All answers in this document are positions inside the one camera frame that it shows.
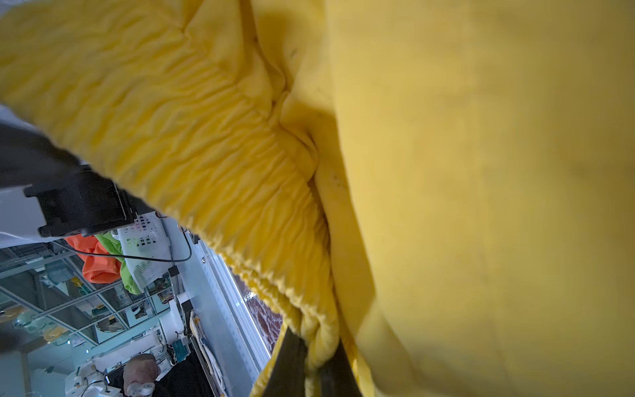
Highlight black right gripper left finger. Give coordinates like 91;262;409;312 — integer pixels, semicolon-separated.
262;329;308;397

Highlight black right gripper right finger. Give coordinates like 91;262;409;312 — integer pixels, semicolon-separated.
319;342;362;397

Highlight yellow shorts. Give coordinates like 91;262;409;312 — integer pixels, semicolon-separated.
1;1;634;396

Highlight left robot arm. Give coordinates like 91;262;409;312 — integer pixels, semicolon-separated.
1;123;153;248

